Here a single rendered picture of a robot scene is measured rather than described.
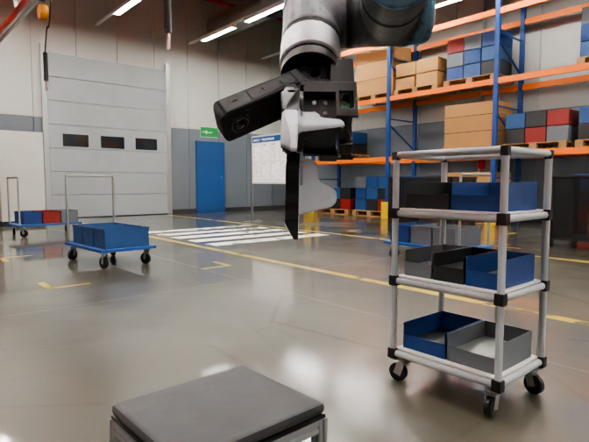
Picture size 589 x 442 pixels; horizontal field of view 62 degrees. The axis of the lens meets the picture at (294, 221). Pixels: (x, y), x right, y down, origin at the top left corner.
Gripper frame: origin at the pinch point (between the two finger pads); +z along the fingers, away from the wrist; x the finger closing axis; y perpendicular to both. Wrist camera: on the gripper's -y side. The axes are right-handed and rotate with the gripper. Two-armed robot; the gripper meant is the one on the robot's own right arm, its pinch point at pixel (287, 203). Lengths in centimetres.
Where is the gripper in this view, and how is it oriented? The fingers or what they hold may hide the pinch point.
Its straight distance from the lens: 48.7
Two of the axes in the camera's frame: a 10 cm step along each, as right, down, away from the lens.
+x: 0.1, 5.5, 8.4
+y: 10.0, 0.2, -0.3
